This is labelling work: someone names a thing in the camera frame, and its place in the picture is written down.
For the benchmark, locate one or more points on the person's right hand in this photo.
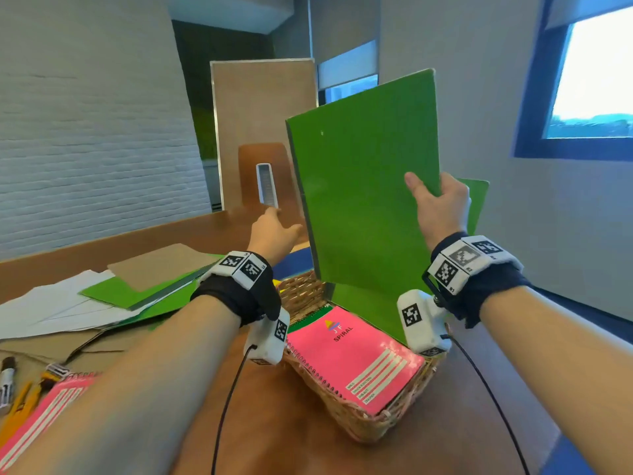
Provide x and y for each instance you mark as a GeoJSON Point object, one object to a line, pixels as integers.
{"type": "Point", "coordinates": [445, 212]}

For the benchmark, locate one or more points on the person's left hand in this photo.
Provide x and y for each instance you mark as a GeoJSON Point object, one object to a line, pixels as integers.
{"type": "Point", "coordinates": [272, 234]}

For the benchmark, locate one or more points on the brown kraft paper sheet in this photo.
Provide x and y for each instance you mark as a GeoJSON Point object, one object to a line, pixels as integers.
{"type": "Point", "coordinates": [74, 351]}
{"type": "Point", "coordinates": [158, 264]}

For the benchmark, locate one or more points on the pink spiral notebook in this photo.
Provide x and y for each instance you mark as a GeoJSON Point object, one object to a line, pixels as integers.
{"type": "Point", "coordinates": [39, 420]}
{"type": "Point", "coordinates": [356, 361]}

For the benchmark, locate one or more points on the woven wicker basket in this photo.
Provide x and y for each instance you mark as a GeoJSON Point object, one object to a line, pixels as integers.
{"type": "Point", "coordinates": [356, 425]}

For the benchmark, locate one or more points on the white paper sheet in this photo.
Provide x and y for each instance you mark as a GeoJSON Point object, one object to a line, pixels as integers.
{"type": "Point", "coordinates": [49, 296]}
{"type": "Point", "coordinates": [59, 323]}

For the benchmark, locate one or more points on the black white markers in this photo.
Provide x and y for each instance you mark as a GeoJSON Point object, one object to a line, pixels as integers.
{"type": "Point", "coordinates": [57, 371]}

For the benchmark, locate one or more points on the black white marker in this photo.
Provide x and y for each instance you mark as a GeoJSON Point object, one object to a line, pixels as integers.
{"type": "Point", "coordinates": [7, 385]}

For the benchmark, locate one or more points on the bunch of yellow pencils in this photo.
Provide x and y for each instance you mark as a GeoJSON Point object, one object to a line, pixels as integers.
{"type": "Point", "coordinates": [20, 410]}

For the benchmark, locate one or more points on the person's right forearm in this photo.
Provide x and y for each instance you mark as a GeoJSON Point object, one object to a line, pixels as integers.
{"type": "Point", "coordinates": [559, 361]}

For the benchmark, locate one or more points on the black left wrist marker band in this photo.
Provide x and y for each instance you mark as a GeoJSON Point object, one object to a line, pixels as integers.
{"type": "Point", "coordinates": [242, 267]}

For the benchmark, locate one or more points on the black wrist marker band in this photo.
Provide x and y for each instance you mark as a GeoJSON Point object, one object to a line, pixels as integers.
{"type": "Point", "coordinates": [465, 264]}
{"type": "Point", "coordinates": [242, 267]}

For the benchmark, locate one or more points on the black right wrist marker band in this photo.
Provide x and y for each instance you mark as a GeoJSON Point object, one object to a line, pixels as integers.
{"type": "Point", "coordinates": [465, 264]}

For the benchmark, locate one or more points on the brown wooden chair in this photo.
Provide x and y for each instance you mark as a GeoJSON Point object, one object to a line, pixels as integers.
{"type": "Point", "coordinates": [252, 173]}

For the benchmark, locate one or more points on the brown metal-framed board panel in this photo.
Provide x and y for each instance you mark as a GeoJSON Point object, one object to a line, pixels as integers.
{"type": "Point", "coordinates": [262, 103]}

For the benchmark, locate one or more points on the window with building view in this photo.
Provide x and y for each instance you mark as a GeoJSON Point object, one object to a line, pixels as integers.
{"type": "Point", "coordinates": [351, 88]}

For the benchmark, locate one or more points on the grey roller blind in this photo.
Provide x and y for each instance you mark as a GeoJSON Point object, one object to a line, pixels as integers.
{"type": "Point", "coordinates": [346, 64]}

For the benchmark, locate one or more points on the blue-framed window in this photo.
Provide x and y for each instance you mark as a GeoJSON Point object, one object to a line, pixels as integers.
{"type": "Point", "coordinates": [588, 84]}

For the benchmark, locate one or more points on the wooden table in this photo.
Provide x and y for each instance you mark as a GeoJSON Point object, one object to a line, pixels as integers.
{"type": "Point", "coordinates": [296, 440]}

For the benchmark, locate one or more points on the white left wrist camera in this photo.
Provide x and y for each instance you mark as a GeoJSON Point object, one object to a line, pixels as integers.
{"type": "Point", "coordinates": [269, 341]}

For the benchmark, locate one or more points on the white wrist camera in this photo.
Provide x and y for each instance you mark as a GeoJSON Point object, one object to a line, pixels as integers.
{"type": "Point", "coordinates": [420, 321]}
{"type": "Point", "coordinates": [269, 341]}

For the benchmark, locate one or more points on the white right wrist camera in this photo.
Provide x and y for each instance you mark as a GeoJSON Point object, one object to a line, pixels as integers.
{"type": "Point", "coordinates": [420, 321]}

